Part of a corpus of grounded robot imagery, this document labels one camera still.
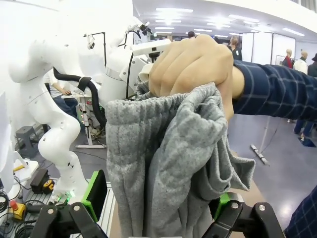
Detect black stand with camera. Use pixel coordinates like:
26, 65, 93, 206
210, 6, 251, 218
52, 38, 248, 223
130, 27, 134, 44
83, 31, 106, 67

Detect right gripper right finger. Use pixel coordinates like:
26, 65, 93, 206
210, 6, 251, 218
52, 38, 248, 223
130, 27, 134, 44
202, 192, 284, 238

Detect white desk frame leg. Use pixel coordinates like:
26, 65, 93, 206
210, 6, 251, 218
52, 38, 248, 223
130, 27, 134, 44
250, 143, 270, 166

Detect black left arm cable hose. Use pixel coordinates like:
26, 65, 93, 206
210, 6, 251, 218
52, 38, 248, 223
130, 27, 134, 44
53, 67, 107, 127

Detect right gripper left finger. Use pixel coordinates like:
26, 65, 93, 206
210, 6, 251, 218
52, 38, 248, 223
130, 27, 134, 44
31, 170, 109, 238

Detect grey step stool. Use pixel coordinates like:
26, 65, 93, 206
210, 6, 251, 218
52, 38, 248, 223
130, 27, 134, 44
15, 125, 38, 158

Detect grey training pants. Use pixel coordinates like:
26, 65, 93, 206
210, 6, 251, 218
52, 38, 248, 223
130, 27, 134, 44
105, 83, 256, 238

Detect person's right hand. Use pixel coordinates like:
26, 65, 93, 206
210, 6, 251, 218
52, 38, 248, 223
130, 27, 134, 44
148, 34, 245, 121

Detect yellow emergency stop button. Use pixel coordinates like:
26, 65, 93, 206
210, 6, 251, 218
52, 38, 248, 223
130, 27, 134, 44
9, 200, 27, 222

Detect dark blue floor object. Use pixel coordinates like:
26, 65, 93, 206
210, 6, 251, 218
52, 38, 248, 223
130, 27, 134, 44
301, 135, 317, 149

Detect black box device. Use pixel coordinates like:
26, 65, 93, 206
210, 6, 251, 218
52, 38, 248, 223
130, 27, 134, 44
30, 169, 49, 194

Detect black cable bundle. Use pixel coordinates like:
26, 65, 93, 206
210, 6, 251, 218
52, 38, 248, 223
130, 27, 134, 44
14, 218, 40, 238

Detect yellow black tape measure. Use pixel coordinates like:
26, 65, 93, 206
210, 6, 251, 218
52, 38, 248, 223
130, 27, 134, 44
42, 178, 55, 194

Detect mannequin in white jacket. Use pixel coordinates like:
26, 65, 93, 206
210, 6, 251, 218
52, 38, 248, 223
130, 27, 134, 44
293, 51, 309, 75

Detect figure with black hat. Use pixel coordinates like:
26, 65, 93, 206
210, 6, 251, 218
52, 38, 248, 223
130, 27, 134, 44
308, 53, 317, 77

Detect mannequin in dark red clothes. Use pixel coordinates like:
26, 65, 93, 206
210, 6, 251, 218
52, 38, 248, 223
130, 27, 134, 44
282, 49, 294, 69

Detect seated person in jeans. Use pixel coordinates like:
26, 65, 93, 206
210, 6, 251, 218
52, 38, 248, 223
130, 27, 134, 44
45, 70, 81, 122

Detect blue jeans mannequin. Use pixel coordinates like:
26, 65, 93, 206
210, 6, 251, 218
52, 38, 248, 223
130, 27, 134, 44
293, 119, 315, 136

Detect white desk with cables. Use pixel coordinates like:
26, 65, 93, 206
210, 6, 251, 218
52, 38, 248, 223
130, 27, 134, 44
75, 96, 107, 149

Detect person's right forearm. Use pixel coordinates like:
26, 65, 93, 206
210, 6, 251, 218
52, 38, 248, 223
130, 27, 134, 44
232, 59, 317, 122

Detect person in navy plaid shirt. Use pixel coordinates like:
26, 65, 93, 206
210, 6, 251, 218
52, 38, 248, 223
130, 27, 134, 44
284, 188, 317, 238

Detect white partition panel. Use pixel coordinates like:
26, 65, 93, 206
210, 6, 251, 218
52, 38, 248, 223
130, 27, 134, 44
241, 31, 297, 65

